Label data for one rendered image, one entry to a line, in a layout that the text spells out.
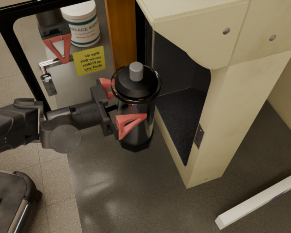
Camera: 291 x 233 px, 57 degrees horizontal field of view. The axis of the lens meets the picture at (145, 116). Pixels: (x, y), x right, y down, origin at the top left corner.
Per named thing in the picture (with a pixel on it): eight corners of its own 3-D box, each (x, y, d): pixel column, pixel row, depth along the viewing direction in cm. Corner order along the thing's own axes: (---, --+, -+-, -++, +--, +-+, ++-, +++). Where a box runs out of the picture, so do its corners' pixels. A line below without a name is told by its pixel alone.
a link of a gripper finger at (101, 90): (128, 70, 64) (89, 79, 61) (140, 91, 60) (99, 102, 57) (128, 89, 69) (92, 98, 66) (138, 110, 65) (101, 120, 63)
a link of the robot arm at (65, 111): (40, 109, 58) (48, 133, 60) (41, 120, 52) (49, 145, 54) (72, 101, 60) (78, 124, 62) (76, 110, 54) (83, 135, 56)
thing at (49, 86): (57, 95, 67) (51, 79, 63) (49, 98, 67) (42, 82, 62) (56, 89, 69) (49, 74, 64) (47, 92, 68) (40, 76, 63)
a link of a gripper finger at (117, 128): (139, 89, 60) (98, 100, 58) (151, 113, 56) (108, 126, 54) (137, 108, 66) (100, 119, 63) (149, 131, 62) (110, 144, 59)
